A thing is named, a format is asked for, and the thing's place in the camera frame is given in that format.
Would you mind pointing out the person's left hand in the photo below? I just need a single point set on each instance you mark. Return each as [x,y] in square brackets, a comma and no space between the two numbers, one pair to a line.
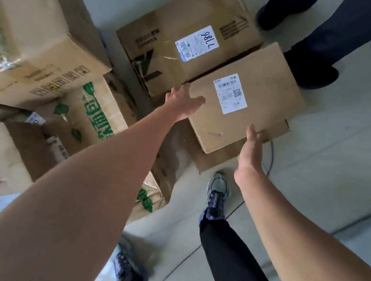
[183,104]

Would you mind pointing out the box marked 7786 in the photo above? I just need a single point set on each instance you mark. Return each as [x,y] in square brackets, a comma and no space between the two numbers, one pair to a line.
[159,24]

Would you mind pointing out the person's right hand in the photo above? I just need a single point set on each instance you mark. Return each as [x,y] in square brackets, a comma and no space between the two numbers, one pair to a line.
[250,160]

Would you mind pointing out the person's right shoe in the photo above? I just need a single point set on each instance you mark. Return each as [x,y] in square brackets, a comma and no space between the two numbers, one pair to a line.
[215,196]

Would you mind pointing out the person's right forearm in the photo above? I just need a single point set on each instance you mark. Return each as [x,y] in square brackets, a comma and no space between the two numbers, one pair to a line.
[294,243]

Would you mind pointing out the person's right leg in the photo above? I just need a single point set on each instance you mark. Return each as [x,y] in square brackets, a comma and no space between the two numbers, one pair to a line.
[233,269]

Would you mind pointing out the person's left forearm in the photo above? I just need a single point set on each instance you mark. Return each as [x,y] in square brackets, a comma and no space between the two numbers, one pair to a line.
[63,204]

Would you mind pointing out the box with green tape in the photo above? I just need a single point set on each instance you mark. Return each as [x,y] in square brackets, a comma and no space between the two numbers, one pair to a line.
[34,25]

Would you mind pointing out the box with QR label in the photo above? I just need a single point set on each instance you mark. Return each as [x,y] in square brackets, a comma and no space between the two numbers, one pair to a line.
[269,88]

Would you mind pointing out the green leaf box 0245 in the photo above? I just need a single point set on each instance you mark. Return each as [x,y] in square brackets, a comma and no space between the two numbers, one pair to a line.
[91,113]

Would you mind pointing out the silver metal shelf rack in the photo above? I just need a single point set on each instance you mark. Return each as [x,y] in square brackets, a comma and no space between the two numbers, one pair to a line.
[368,242]

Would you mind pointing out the person's left shoe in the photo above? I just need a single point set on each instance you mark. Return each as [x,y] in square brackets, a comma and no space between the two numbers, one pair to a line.
[125,269]

